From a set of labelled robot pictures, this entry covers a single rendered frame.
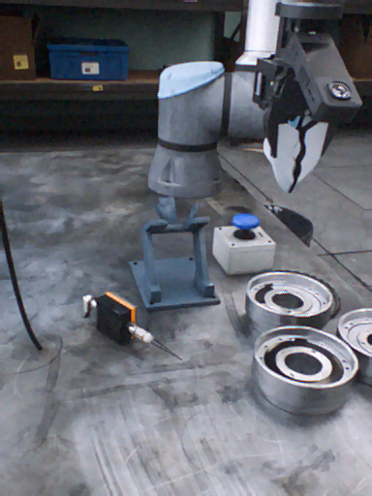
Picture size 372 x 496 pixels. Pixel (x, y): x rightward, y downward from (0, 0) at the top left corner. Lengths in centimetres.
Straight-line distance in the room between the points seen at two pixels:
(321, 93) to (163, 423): 36
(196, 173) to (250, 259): 31
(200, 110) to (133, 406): 62
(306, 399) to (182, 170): 61
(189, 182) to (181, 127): 10
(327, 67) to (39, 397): 45
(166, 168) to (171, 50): 361
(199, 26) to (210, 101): 367
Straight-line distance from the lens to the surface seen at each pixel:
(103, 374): 65
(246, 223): 84
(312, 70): 65
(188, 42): 474
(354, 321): 73
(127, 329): 68
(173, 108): 109
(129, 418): 60
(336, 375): 63
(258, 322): 71
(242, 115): 109
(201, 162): 111
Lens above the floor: 120
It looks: 26 degrees down
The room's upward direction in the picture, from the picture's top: 3 degrees clockwise
